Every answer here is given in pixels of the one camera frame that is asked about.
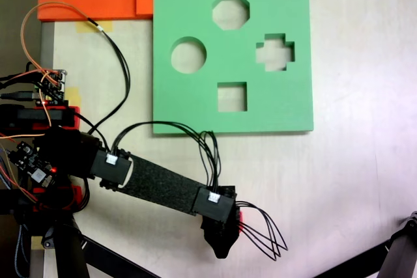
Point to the thin black tripod leg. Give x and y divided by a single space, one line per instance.
120 258
355 260

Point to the red base mount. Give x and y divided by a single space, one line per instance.
76 118

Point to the green shape sorter board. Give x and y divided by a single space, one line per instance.
182 102

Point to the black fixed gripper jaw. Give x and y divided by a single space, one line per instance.
223 250

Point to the circuit board with connectors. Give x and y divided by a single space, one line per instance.
52 86

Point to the black power circuit board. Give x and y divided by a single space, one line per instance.
29 161

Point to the red octagonal pillar block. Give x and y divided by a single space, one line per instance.
241 221

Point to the yellow tape piece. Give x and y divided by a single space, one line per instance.
107 26
36 242
74 95

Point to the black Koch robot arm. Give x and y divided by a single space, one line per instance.
163 183

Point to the thick black tripod leg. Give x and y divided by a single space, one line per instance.
68 252

